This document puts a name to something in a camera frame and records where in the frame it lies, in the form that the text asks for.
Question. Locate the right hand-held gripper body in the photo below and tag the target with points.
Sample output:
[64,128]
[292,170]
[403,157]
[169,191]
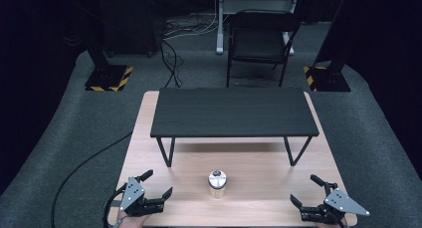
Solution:
[343,203]

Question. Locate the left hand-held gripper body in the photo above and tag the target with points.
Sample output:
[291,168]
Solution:
[132,193]

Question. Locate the black tabletop shelf riser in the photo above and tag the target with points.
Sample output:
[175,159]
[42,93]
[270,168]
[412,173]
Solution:
[232,112]

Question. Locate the black folding chair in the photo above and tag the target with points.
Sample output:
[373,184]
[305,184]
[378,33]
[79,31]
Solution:
[258,44]

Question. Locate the black stand with striped base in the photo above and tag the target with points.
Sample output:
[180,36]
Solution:
[328,80]
[106,77]

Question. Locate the person's left hand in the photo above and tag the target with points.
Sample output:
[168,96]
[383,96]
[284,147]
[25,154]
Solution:
[131,222]

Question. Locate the white metal desk frame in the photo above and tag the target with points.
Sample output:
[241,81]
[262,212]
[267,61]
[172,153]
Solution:
[219,29]

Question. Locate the silver-topped drink can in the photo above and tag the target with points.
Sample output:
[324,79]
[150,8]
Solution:
[217,184]

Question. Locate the person's right hand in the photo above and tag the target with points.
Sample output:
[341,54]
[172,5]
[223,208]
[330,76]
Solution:
[326,225]

